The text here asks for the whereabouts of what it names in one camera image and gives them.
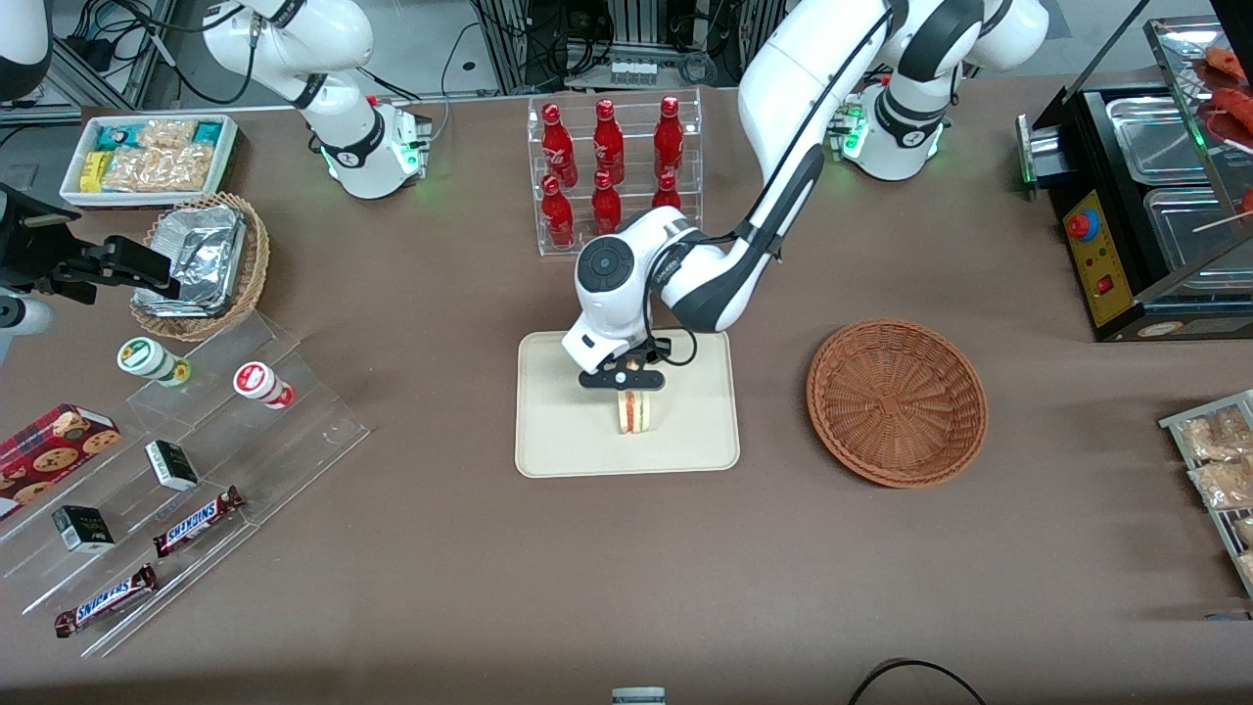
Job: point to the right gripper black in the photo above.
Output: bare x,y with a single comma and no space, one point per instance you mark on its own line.
29,240

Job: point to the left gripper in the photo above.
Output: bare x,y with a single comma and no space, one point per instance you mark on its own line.
650,352

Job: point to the triangular sandwich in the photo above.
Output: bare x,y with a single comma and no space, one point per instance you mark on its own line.
635,413

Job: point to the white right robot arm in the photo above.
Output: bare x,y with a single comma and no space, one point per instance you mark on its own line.
343,127

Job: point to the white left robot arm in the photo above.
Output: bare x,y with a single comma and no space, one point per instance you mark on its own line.
783,98

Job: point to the cream plastic tray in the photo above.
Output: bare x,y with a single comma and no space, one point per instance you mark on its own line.
568,431

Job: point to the light wicker basket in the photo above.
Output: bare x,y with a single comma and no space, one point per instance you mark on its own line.
256,264

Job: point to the brown wicker basket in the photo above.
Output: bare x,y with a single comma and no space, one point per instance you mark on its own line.
896,401

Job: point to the tray of packaged snacks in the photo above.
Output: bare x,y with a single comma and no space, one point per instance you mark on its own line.
1175,421

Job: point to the silver foil container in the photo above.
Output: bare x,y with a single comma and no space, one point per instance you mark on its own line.
201,255

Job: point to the green lid yogurt cup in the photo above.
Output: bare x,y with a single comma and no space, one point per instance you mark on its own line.
147,358

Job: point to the large clear cracker bag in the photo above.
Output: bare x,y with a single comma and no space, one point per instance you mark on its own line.
162,168

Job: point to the yellow snack packet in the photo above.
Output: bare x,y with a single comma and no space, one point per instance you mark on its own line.
93,171

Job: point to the teal snack packet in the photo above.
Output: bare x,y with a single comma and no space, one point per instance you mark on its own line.
117,137
207,134

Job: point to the small clear cracker bag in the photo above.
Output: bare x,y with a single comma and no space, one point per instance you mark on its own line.
166,135

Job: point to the white snack bin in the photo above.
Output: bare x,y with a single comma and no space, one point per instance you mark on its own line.
231,157

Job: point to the red lid yogurt cup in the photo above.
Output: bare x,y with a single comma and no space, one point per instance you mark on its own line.
259,382

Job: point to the red soda bottle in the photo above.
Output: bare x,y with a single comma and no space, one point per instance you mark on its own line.
558,217
667,194
606,206
559,147
608,145
669,139

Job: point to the small black box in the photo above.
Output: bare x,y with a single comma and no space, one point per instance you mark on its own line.
83,530
172,466

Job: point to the red cookie box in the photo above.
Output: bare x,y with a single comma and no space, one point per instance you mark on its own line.
49,455

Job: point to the clear acrylic step display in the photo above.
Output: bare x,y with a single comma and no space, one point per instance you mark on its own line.
294,431

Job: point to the clear acrylic bottle rack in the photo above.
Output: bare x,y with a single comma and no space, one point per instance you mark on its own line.
631,127

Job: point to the snickers chocolate bar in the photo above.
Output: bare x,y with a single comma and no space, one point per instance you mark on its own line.
196,522
106,600

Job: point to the grey white device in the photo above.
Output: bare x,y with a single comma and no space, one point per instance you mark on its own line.
638,696

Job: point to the black food warmer machine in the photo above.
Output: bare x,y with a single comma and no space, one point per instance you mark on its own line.
1101,274

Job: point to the steel warmer pan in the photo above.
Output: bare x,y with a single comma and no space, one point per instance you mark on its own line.
1155,142
1189,230

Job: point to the clear snack bag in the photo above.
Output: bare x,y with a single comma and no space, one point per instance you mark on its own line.
1229,485
1219,436

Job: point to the red sausage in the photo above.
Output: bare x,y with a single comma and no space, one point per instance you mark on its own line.
1235,110
1229,64

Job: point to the aluminium rail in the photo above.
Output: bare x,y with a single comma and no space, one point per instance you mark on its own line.
93,73

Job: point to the aluminium frame structure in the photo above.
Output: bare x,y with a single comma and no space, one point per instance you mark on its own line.
636,24

